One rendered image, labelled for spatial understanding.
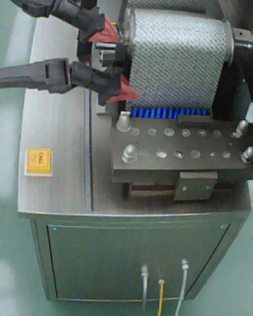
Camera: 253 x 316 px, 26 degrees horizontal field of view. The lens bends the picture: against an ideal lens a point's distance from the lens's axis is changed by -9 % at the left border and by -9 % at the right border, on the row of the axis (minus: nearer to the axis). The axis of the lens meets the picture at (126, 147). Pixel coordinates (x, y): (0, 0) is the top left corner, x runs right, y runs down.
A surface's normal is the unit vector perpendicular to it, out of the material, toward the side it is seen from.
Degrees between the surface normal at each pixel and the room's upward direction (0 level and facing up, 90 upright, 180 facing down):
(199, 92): 90
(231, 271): 0
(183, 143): 0
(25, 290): 0
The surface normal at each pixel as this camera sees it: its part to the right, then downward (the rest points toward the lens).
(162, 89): 0.05, 0.81
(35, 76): 0.52, -0.18
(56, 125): 0.09, -0.59
